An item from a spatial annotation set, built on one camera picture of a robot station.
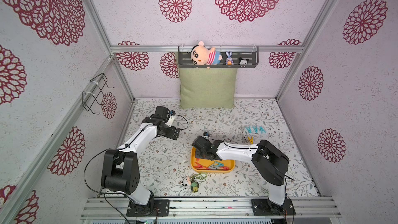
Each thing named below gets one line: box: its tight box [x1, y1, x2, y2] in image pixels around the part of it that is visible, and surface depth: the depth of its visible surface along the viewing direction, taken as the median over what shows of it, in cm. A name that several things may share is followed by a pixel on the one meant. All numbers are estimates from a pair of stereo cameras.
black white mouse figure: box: [238, 57, 250, 65], surface depth 94 cm
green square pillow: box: [178, 66, 238, 110], surface depth 102 cm
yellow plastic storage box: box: [190, 146, 236, 174], surface depth 87 cm
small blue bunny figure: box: [224, 50, 235, 66], surface depth 93 cm
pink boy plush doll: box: [190, 40, 223, 69], surface depth 87 cm
